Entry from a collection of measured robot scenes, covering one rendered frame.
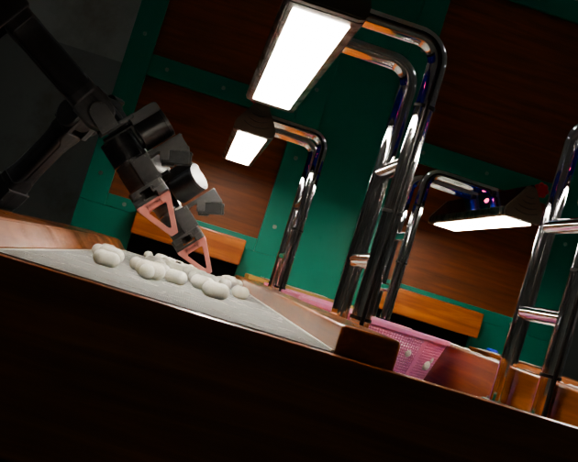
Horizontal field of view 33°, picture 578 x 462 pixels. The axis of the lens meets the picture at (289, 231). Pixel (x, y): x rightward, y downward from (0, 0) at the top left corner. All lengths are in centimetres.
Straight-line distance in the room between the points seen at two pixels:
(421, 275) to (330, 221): 30
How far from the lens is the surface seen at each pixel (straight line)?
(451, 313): 269
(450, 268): 275
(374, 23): 116
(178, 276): 128
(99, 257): 117
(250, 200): 266
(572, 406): 117
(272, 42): 112
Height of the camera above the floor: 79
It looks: 3 degrees up
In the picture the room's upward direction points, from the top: 17 degrees clockwise
